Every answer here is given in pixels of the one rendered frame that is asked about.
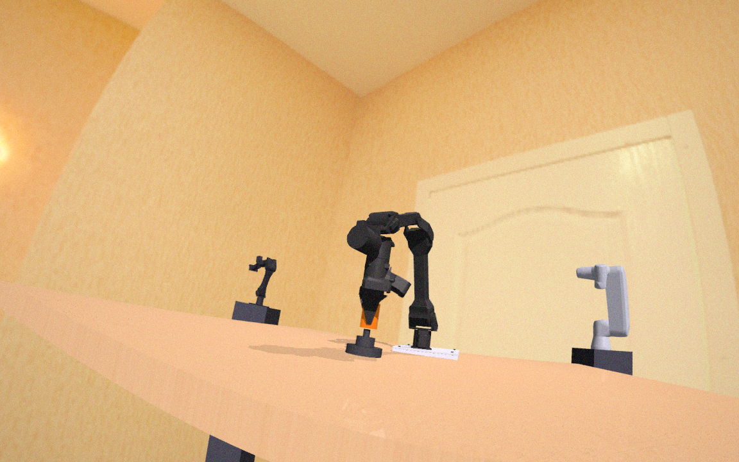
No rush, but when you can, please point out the orange tapered knob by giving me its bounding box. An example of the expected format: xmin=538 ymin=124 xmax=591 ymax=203
xmin=360 ymin=304 xmax=380 ymax=329

